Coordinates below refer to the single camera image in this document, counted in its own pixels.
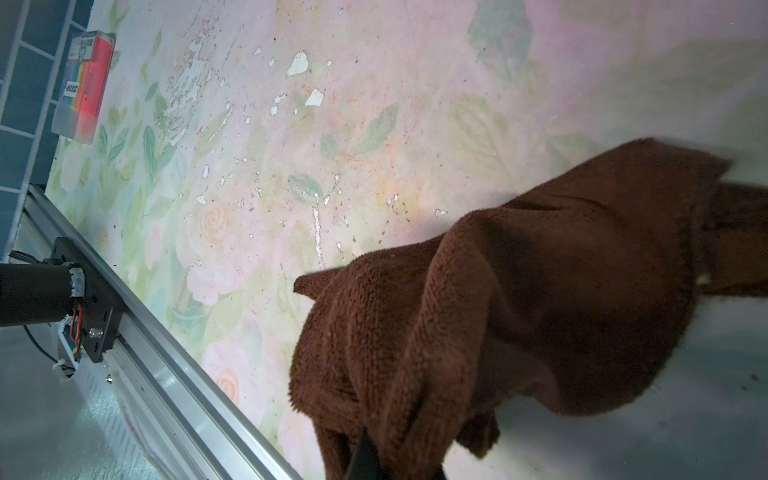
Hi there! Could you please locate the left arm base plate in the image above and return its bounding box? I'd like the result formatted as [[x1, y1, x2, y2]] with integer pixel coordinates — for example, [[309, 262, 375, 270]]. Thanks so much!
[[52, 237, 126, 363]]

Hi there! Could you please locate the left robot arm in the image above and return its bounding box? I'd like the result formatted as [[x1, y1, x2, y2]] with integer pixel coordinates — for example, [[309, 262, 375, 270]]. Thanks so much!
[[1, 264, 85, 327]]

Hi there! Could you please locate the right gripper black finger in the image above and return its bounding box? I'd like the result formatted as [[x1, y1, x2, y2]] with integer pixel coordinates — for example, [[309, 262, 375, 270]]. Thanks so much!
[[344, 429, 384, 480]]

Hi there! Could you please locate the brown cloth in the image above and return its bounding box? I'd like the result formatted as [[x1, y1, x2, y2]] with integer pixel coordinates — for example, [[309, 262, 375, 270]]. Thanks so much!
[[289, 138, 767, 479]]

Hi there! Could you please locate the colourful card on table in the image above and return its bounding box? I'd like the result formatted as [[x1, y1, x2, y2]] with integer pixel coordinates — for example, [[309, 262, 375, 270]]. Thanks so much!
[[52, 31, 115, 145]]

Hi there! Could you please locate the aluminium front rail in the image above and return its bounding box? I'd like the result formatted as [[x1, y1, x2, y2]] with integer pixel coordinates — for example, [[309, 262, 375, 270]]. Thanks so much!
[[22, 186, 298, 479]]

